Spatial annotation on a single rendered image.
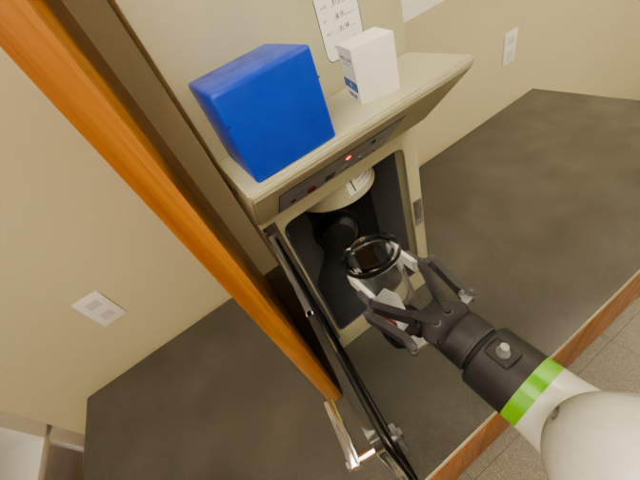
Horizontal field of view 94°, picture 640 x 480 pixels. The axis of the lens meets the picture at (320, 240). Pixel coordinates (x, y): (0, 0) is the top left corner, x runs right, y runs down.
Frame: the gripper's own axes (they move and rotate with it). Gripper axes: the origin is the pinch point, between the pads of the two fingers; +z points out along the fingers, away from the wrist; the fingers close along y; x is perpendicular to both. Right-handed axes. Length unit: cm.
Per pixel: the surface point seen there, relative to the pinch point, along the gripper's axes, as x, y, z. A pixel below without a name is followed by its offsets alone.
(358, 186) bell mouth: -11.0, -6.3, 9.3
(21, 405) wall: 18, 93, 53
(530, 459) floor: 122, -21, -35
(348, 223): -8.5, -0.2, 5.9
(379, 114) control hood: -28.7, -3.8, -3.3
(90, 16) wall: -46, 13, 52
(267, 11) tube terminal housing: -40.0, -0.7, 8.4
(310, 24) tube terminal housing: -37.0, -5.3, 8.2
